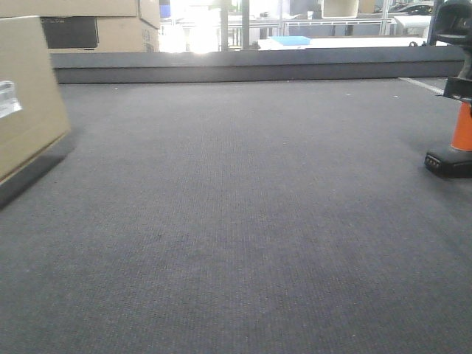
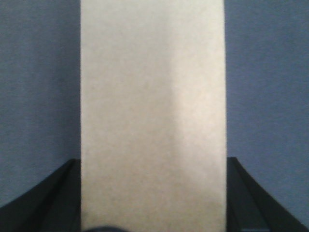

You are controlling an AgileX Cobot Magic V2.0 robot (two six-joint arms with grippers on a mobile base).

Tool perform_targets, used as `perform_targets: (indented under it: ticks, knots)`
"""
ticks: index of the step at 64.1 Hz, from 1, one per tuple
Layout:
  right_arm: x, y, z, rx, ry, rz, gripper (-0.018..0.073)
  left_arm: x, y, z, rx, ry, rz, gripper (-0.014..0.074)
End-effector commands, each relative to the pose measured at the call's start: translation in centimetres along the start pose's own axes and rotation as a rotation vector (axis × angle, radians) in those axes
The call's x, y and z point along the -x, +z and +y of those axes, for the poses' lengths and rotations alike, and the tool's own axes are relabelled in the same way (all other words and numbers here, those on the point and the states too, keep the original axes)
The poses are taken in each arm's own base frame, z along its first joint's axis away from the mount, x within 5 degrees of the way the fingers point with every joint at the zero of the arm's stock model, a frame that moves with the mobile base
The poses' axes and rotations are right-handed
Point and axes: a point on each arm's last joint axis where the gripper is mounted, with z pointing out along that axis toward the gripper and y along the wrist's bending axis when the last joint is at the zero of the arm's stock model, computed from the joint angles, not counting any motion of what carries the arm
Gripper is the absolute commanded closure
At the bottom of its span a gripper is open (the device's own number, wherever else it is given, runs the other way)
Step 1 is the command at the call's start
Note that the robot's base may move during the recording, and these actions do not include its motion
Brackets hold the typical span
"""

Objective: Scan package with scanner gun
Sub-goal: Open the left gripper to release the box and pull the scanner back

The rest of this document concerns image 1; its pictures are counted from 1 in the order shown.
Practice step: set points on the dark conveyor side rail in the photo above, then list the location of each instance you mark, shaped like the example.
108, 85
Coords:
253, 65

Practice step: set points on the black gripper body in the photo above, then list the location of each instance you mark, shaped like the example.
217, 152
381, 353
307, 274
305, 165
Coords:
453, 23

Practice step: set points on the large stacked cardboard boxes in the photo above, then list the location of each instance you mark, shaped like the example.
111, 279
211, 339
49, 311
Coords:
93, 26

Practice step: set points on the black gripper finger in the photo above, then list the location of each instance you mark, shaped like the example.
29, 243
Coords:
458, 88

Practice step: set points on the blue foam sheet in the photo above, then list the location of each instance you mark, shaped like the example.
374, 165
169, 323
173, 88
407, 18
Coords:
290, 40

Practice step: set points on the brown cardboard package with label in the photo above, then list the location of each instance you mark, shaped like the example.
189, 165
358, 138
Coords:
33, 115

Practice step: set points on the metal workbench table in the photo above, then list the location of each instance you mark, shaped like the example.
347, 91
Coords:
339, 27

